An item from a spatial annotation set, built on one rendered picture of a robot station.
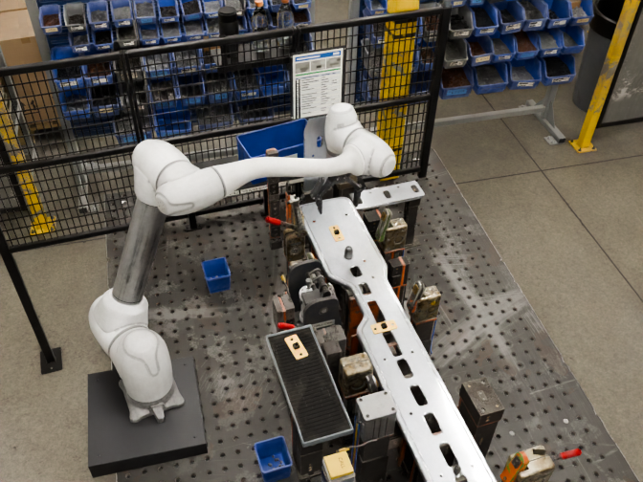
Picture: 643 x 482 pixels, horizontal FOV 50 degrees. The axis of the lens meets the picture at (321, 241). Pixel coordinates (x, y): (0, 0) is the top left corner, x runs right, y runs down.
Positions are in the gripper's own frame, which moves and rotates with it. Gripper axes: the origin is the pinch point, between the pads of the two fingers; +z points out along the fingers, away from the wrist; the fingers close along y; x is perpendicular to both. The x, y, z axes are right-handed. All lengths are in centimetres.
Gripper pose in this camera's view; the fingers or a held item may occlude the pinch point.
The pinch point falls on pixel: (338, 206)
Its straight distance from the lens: 248.4
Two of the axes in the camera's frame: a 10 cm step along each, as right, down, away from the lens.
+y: 9.5, -2.1, 2.4
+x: -3.2, -6.6, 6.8
